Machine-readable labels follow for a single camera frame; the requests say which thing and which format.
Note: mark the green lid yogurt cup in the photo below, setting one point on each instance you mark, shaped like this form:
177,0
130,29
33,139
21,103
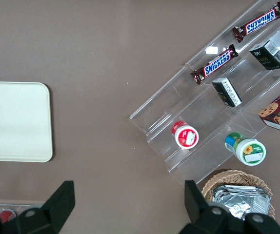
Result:
248,150

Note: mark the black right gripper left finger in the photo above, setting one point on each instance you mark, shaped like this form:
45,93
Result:
54,209

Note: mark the red lid yogurt cup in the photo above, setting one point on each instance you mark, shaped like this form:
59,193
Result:
186,136

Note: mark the light wicker basket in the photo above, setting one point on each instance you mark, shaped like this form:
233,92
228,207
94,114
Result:
227,176

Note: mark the Snickers chocolate bar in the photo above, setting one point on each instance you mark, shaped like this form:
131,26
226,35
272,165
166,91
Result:
215,64
259,22

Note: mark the small black carton box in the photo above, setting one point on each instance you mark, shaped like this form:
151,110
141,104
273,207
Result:
269,56
227,92

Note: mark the cream rectangular tray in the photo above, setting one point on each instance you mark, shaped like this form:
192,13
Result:
15,122

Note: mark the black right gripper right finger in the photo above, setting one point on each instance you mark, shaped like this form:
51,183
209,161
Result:
196,207

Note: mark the clear acrylic stepped stand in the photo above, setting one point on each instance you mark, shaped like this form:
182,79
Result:
159,114

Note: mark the foil wrapped sandwich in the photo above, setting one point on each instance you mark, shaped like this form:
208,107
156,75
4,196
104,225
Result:
240,203

